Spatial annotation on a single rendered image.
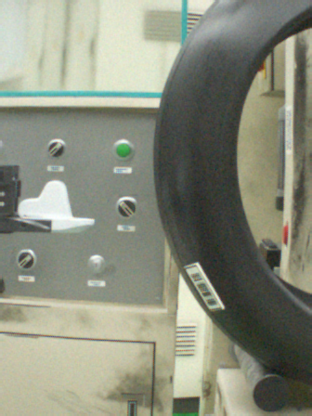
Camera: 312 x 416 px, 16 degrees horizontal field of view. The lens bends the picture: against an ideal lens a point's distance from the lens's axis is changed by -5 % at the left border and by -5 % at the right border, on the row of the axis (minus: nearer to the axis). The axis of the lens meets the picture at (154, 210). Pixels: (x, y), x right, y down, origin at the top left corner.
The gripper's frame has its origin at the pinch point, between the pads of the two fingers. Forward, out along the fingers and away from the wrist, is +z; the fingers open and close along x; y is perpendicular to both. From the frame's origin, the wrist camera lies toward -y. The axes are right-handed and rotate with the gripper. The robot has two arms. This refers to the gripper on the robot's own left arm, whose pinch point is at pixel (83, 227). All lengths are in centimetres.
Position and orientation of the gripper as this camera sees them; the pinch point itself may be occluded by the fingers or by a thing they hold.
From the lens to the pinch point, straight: 133.9
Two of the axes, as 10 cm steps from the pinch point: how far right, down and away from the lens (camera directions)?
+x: 0.0, -0.5, 10.0
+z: 10.0, 0.4, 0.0
